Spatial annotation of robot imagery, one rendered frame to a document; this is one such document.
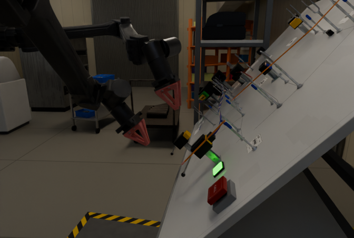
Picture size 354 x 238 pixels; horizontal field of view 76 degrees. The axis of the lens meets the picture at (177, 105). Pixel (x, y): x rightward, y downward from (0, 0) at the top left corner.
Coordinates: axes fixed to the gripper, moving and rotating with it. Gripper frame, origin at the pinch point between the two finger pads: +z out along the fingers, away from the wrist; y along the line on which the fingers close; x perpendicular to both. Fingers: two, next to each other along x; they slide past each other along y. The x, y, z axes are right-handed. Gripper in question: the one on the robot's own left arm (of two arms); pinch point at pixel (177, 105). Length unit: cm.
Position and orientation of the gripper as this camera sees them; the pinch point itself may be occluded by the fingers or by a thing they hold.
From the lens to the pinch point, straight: 68.2
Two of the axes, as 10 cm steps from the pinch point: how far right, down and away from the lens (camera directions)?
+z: 4.0, 9.1, 1.1
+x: -9.0, 3.8, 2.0
